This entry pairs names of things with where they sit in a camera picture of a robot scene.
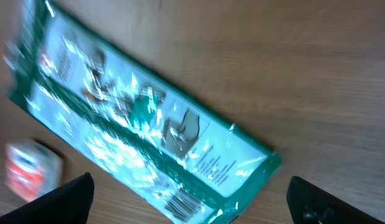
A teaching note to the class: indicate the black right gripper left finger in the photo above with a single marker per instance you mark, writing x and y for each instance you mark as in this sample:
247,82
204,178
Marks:
70,203

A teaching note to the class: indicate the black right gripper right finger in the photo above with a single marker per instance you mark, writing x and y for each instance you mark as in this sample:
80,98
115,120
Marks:
309,204

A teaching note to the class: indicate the red tissue pack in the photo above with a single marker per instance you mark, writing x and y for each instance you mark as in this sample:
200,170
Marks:
32,169

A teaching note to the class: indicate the large green 3M package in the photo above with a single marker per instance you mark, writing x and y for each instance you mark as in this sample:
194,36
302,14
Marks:
184,160

